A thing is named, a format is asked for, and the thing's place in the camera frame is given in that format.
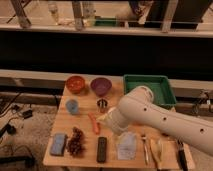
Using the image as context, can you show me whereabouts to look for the blue cup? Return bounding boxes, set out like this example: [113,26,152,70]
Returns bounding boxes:
[65,99,79,115]

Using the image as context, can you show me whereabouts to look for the bunch of dark grapes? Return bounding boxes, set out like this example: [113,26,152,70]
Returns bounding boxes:
[67,127,84,157]

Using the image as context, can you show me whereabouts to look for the green plastic tray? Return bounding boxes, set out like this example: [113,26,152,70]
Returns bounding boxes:
[123,74,176,109]

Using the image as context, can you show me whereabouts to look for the blue sponge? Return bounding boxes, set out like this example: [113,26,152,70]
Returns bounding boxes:
[50,133,67,156]

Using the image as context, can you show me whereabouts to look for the red bowl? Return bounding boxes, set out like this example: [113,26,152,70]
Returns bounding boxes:
[66,75,85,94]

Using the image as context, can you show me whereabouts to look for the purple bowl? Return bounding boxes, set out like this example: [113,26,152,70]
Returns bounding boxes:
[90,77,112,97]

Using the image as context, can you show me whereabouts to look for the grey folded cloth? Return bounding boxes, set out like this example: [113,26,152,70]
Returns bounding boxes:
[116,132,137,160]

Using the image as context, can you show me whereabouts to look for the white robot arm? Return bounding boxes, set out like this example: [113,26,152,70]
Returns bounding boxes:
[97,86,213,156]

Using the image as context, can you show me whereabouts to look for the orange carrot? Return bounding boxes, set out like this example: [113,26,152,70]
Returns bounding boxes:
[88,114,100,135]

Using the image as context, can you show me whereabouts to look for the metal fork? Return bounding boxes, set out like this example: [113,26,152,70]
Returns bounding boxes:
[141,134,149,165]

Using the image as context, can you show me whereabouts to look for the black remote control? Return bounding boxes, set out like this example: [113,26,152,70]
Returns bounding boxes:
[97,137,107,163]

